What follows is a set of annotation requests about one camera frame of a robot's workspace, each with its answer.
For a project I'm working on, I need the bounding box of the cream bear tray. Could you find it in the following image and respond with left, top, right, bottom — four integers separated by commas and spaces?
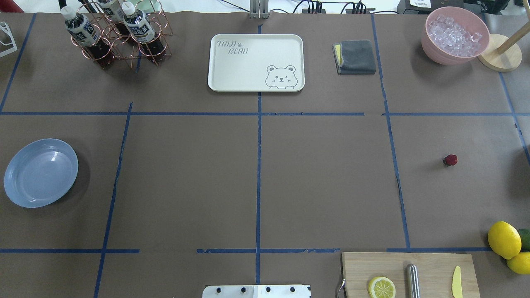
207, 34, 305, 92

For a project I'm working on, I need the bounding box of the yellow plastic knife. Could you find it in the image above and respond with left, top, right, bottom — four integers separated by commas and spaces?
452, 266, 463, 298

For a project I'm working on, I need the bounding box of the copper wire bottle rack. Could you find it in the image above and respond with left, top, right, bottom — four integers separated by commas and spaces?
72, 0, 172, 64

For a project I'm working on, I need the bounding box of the blue plastic plate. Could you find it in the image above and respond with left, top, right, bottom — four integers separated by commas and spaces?
4, 138, 78, 208

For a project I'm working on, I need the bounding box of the tea bottle front left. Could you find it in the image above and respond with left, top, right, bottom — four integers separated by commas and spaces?
60, 6, 114, 68

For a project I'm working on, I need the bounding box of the red strawberry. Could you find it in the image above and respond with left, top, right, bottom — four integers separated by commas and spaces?
443, 154, 458, 167

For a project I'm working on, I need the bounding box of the wooden cutting board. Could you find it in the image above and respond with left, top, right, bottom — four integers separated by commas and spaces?
341, 252, 481, 298

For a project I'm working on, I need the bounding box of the steel knife handle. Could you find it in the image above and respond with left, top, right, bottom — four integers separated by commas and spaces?
406, 264, 421, 298

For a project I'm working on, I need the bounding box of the tea bottle back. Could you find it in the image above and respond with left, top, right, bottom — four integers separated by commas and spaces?
97, 0, 130, 36

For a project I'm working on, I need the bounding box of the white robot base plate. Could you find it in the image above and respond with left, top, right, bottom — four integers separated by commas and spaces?
202, 284, 312, 298

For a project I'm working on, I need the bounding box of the lemon half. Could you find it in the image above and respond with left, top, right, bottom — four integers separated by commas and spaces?
367, 276, 396, 298

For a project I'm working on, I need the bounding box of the large yellow lemon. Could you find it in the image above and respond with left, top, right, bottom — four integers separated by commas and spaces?
488, 221, 522, 260

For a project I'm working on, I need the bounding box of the grey folded cloth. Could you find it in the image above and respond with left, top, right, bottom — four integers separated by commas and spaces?
332, 40, 376, 75

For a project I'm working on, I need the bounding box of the green lime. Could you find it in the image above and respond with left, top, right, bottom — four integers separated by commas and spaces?
517, 228, 530, 252

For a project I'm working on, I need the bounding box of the small yellow lemon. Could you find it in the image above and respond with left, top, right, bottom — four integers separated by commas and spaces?
506, 252, 530, 275

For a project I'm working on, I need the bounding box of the pink bowl of ice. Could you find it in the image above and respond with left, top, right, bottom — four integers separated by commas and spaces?
422, 6, 490, 65

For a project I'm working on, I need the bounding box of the tea bottle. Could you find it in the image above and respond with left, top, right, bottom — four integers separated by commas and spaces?
60, 6, 114, 68
97, 0, 130, 36
121, 1, 166, 63

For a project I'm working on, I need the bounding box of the tea bottle right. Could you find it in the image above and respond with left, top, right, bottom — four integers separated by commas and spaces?
121, 1, 166, 63

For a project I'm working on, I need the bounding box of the wooden cup stand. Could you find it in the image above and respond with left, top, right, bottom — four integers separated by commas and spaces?
478, 22, 530, 72

